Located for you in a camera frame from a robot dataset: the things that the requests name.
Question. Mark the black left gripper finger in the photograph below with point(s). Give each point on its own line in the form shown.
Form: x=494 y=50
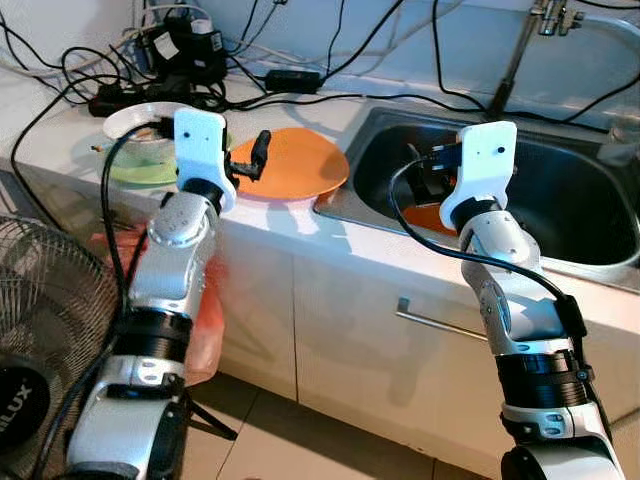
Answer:
x=262 y=150

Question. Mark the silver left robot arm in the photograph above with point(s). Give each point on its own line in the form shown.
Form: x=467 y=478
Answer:
x=165 y=290

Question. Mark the black power adapter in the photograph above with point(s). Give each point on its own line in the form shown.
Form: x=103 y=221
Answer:
x=293 y=80

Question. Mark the green plate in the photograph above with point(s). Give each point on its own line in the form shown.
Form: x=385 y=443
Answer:
x=150 y=174

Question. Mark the black power strip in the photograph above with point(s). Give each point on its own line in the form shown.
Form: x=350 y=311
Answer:
x=150 y=100

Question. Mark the black labelled device box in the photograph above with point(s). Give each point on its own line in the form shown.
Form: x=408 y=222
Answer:
x=185 y=45

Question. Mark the chrome faucet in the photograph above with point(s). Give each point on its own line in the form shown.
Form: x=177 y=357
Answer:
x=515 y=60

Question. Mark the stainless steel sink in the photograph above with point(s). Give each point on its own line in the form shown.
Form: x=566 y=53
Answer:
x=580 y=200

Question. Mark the red plastic bag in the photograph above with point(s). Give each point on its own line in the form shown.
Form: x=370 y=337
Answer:
x=205 y=320

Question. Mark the clear plastic cup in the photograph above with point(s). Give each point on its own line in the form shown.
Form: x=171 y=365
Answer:
x=622 y=145

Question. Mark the white sink cabinet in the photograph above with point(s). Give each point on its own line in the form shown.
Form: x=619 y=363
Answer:
x=330 y=340

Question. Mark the black floor fan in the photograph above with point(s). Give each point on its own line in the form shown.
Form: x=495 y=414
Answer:
x=50 y=320

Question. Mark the black stand leg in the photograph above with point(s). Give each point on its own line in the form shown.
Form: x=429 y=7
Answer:
x=210 y=420

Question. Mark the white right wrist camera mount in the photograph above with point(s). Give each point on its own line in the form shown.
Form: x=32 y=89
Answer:
x=480 y=170

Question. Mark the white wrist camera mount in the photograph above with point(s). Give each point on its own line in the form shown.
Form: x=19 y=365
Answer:
x=200 y=150
x=480 y=170

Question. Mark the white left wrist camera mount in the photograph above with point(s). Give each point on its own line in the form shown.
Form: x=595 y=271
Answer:
x=200 y=150

